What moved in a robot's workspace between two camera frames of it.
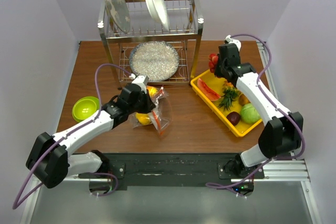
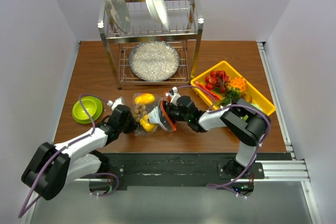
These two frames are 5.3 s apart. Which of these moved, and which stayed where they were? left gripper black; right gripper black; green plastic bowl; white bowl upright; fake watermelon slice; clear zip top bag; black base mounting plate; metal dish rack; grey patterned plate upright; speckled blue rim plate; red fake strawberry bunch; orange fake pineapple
Moved: clear zip top bag; red fake strawberry bunch; left gripper black; right gripper black
Stayed: black base mounting plate; white bowl upright; orange fake pineapple; metal dish rack; fake watermelon slice; green plastic bowl; speckled blue rim plate; grey patterned plate upright
